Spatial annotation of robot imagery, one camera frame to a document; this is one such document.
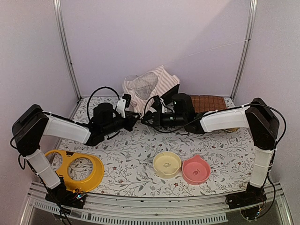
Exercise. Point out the aluminium front rail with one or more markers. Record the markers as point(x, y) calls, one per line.
point(121, 210)

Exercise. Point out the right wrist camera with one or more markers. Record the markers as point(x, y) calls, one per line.
point(158, 104)

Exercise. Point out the cream pet bowl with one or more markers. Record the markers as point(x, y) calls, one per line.
point(166, 164)

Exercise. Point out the pink pet bowl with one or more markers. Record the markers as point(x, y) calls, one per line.
point(195, 170)

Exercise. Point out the white tent pole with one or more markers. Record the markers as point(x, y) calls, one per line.
point(207, 50)

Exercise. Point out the yellow double bowl holder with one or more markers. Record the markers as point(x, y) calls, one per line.
point(79, 171)

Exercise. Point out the left aluminium frame post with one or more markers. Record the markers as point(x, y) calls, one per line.
point(65, 48)

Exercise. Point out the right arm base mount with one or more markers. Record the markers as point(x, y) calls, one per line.
point(252, 195)

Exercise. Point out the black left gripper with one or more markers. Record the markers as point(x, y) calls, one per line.
point(131, 120)

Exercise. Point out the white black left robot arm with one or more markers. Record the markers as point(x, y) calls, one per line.
point(35, 125)

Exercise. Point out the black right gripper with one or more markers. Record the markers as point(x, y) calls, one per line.
point(158, 119)

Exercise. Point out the aluminium frame post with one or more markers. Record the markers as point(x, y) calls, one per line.
point(246, 45)
point(65, 48)

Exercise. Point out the right aluminium frame post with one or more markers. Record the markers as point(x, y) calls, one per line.
point(246, 45)

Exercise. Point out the brown woven mat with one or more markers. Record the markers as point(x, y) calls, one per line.
point(205, 103)

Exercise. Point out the pink striped pet tent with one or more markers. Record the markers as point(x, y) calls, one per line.
point(156, 82)

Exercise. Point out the yellow bamboo mat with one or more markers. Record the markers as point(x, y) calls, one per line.
point(231, 130)

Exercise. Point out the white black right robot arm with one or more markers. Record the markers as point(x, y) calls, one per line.
point(256, 116)

